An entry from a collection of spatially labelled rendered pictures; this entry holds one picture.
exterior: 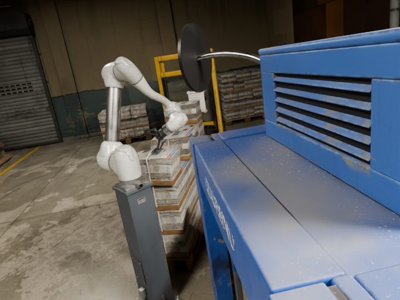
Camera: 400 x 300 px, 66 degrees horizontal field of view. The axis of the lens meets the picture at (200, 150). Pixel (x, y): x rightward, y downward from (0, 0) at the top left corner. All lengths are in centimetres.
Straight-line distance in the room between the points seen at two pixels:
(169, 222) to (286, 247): 233
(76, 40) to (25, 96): 212
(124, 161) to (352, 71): 174
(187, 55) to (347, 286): 60
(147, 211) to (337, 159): 180
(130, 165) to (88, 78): 761
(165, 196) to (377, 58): 227
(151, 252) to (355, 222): 199
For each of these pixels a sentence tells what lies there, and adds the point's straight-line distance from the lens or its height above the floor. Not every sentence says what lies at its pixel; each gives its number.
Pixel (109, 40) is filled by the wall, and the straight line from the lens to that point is 945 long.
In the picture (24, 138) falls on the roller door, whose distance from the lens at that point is 1022.
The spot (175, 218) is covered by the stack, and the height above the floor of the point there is 53.
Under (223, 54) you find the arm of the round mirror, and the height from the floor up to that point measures 175.
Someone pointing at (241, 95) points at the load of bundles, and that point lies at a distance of 802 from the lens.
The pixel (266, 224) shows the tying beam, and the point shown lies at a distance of 39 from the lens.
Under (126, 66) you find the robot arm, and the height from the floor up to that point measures 177.
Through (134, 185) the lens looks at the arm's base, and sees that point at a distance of 208.
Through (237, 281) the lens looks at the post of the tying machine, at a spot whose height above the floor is 112.
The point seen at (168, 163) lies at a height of 101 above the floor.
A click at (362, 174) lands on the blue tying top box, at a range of 45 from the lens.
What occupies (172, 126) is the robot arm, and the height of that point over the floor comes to 129.
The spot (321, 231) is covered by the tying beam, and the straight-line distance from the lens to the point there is 38.
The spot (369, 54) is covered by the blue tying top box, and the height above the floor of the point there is 173.
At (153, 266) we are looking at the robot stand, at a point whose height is 39.
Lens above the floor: 175
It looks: 16 degrees down
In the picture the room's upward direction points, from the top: 9 degrees counter-clockwise
